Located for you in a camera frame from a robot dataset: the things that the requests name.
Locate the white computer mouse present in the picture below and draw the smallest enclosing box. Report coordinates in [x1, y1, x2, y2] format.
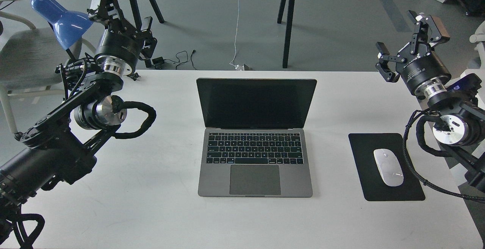
[374, 149, 404, 187]

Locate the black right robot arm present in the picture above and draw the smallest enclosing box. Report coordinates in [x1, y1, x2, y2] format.
[375, 10, 485, 204]

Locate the white office chair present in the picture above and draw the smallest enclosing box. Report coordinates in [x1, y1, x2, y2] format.
[453, 22, 485, 109]

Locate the blue desk lamp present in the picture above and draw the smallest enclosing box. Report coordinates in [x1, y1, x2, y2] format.
[31, 0, 93, 52]

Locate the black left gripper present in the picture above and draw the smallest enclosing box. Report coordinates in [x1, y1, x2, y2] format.
[88, 0, 157, 76]

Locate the white hanging cable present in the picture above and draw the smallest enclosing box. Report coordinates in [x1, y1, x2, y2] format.
[229, 0, 253, 71]

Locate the black power adapter cable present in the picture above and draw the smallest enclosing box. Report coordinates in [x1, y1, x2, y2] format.
[144, 49, 197, 70]

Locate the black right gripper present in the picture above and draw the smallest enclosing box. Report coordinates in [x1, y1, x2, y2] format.
[375, 10, 451, 95]

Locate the grey chair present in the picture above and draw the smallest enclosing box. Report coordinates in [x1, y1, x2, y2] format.
[0, 0, 97, 136]

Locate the black mouse pad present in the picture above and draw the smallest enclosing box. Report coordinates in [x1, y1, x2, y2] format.
[348, 133, 426, 201]

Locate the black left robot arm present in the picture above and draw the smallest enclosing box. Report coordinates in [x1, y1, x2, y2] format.
[1, 0, 156, 249]

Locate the grey laptop notebook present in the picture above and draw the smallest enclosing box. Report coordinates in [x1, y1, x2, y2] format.
[196, 78, 317, 198]

